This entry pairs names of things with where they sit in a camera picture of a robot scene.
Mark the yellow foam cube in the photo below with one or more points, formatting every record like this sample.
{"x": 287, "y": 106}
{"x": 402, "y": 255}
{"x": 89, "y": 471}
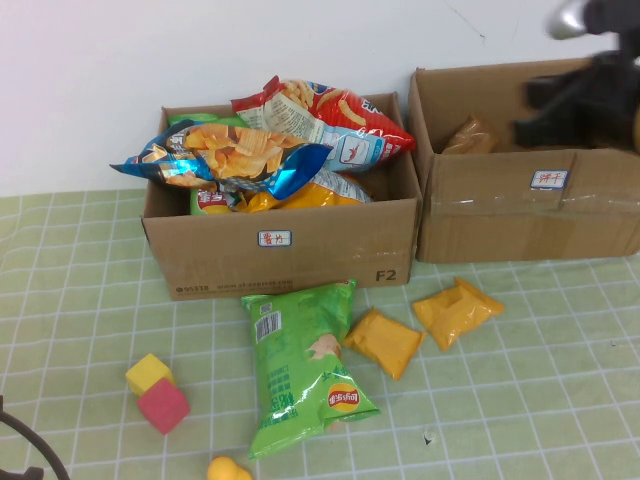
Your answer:
{"x": 147, "y": 370}

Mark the green checkered tablecloth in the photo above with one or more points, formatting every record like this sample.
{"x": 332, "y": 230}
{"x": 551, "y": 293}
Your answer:
{"x": 525, "y": 410}

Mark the yellow chip bag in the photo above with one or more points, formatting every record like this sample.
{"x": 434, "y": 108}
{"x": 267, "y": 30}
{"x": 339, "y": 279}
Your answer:
{"x": 310, "y": 197}

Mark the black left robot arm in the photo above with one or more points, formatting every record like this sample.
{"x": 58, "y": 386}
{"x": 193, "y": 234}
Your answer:
{"x": 20, "y": 474}

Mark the pink foam cube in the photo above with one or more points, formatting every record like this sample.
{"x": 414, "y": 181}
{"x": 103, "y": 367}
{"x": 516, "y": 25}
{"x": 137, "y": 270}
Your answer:
{"x": 162, "y": 406}

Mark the white label with red writing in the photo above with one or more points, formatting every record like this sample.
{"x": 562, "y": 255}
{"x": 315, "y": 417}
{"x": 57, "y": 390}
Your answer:
{"x": 550, "y": 179}
{"x": 275, "y": 239}

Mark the cardboard box with clear tape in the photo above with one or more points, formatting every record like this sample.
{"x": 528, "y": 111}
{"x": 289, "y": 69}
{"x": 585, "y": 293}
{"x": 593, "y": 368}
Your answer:
{"x": 500, "y": 225}

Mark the yellow rubber toy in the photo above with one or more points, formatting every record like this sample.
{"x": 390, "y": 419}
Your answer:
{"x": 225, "y": 470}

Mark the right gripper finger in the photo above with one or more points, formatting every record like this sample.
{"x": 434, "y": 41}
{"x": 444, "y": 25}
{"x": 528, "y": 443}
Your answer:
{"x": 545, "y": 91}
{"x": 532, "y": 132}

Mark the brown biscuit packet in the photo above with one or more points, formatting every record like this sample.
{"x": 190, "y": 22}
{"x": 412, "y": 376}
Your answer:
{"x": 470, "y": 136}

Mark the cardboard box with F2 print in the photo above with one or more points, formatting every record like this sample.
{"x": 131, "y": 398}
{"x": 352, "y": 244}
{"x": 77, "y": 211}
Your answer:
{"x": 325, "y": 250}

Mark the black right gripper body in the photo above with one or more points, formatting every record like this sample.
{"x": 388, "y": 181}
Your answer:
{"x": 600, "y": 105}

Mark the small green Lay's bag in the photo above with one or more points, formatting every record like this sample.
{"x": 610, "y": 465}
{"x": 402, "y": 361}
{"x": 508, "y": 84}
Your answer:
{"x": 205, "y": 202}

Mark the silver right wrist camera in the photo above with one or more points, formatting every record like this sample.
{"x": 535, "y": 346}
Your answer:
{"x": 567, "y": 19}

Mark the red fries snack bag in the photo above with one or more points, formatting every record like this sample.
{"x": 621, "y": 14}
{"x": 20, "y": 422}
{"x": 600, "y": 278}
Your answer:
{"x": 350, "y": 120}

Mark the blue potato chip bag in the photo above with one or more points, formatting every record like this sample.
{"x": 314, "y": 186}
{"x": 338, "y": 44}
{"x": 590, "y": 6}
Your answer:
{"x": 240, "y": 150}

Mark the large green Lay's chip bag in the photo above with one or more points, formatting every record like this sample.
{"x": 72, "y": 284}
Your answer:
{"x": 295, "y": 360}

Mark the plain green snack bag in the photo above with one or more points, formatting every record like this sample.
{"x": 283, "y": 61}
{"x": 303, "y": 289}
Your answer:
{"x": 192, "y": 119}

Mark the yellow snack packet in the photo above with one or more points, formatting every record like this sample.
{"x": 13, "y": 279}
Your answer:
{"x": 457, "y": 312}
{"x": 385, "y": 345}

